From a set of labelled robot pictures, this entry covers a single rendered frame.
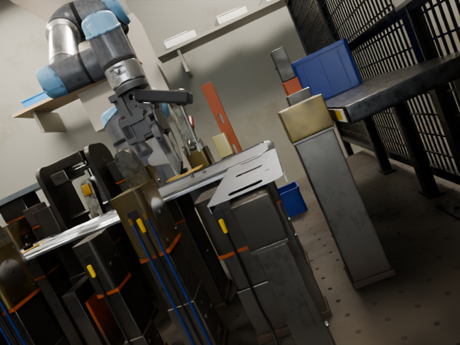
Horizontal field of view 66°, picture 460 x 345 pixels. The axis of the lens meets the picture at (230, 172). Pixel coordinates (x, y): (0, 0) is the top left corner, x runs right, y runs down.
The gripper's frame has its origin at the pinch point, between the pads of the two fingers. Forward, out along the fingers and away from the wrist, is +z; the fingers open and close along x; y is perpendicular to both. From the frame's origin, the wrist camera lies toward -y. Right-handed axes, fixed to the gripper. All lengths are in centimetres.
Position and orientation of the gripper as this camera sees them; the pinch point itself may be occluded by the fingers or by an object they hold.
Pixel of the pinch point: (181, 165)
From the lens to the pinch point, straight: 78.9
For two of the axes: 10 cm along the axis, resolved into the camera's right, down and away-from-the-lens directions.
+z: 4.3, 9.0, 1.2
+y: -9.0, 4.1, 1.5
